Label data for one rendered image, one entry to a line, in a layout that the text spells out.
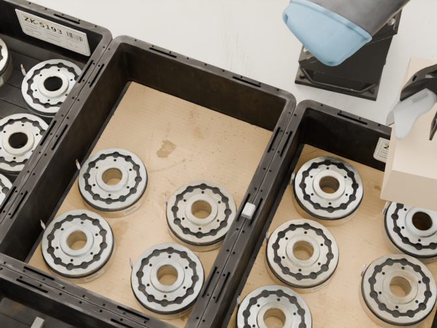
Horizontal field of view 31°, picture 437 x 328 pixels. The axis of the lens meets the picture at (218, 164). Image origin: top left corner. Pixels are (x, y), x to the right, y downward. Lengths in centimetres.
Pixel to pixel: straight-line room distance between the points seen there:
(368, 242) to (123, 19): 67
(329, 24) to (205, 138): 55
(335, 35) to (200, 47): 79
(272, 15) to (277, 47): 7
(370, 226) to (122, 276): 37
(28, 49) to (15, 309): 45
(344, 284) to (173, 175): 30
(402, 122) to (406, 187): 8
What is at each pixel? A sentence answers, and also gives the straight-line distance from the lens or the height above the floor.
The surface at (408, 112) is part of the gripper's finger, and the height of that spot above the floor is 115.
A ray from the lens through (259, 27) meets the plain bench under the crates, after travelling 152.
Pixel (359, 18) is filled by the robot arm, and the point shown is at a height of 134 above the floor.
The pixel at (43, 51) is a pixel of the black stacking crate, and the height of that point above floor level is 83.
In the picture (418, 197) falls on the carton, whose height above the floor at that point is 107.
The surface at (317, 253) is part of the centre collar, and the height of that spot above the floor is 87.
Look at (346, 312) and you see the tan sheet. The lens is 113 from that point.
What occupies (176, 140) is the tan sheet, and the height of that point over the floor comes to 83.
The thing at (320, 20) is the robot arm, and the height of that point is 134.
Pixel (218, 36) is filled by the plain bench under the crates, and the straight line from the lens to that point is 150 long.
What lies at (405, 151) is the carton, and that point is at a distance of 91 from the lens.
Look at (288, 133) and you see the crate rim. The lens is 112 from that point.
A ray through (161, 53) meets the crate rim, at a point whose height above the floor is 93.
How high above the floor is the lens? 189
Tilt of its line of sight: 62 degrees down
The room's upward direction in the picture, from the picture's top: straight up
